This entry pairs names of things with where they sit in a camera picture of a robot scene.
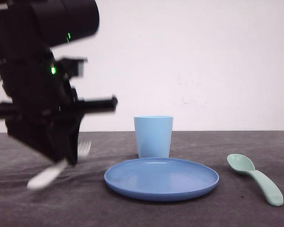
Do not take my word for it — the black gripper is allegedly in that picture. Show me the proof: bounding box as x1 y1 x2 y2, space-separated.
0 53 118 166

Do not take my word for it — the white plastic fork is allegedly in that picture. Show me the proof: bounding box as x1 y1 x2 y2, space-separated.
27 140 92 190

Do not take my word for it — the light blue plastic cup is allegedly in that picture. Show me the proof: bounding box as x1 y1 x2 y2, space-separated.
134 116 173 158

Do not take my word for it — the mint green plastic spoon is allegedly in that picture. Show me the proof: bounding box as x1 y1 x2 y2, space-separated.
226 153 284 207

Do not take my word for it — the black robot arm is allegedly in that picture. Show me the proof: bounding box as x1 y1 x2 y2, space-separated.
0 0 117 166

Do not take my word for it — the blue plastic plate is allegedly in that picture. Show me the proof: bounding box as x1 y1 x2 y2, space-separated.
104 158 220 202

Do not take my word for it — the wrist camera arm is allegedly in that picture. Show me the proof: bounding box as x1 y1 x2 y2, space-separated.
54 58 88 79

